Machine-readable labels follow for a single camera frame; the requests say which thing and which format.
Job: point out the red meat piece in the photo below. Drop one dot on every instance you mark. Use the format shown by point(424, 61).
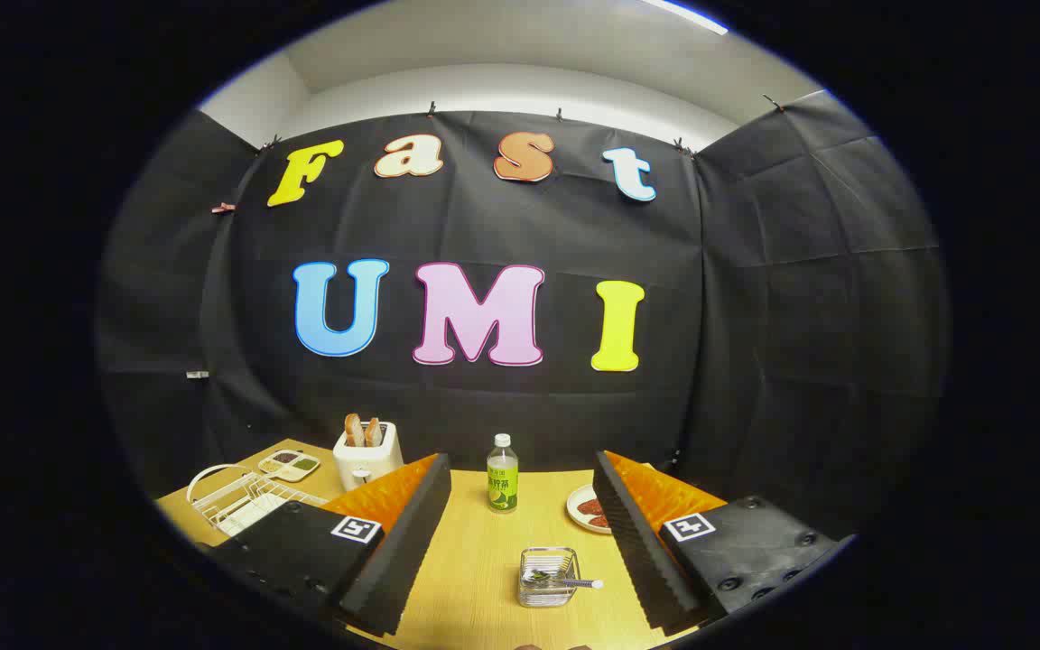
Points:
point(599, 522)
point(589, 506)

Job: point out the divided condiment tray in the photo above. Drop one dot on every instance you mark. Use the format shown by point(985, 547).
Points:
point(290, 465)

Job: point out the bread slice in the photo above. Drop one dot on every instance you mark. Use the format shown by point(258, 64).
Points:
point(374, 432)
point(354, 431)

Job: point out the green label drink bottle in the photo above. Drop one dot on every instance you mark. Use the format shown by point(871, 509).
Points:
point(502, 483)

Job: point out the white toaster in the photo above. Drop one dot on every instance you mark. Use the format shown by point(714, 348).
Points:
point(377, 462)

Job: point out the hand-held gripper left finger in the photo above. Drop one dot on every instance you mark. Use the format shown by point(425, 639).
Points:
point(407, 542)

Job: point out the white ribbed drain tray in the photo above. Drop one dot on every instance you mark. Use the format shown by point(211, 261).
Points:
point(249, 515)

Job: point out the cream plate with meat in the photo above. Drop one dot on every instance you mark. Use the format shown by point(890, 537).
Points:
point(576, 515)

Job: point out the black backdrop cloth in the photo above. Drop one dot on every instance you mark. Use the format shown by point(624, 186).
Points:
point(737, 316)

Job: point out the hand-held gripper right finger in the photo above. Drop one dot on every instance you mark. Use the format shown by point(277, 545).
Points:
point(633, 542)

